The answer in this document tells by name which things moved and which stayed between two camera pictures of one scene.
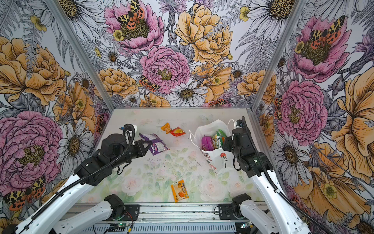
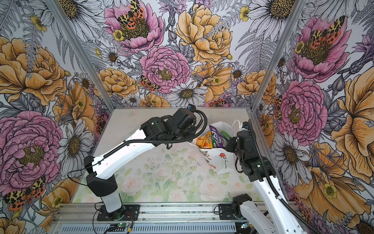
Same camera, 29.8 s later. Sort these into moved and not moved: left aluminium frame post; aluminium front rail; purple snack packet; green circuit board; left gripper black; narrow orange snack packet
Moved: left gripper black; purple snack packet; narrow orange snack packet
Not moved: aluminium front rail; left aluminium frame post; green circuit board
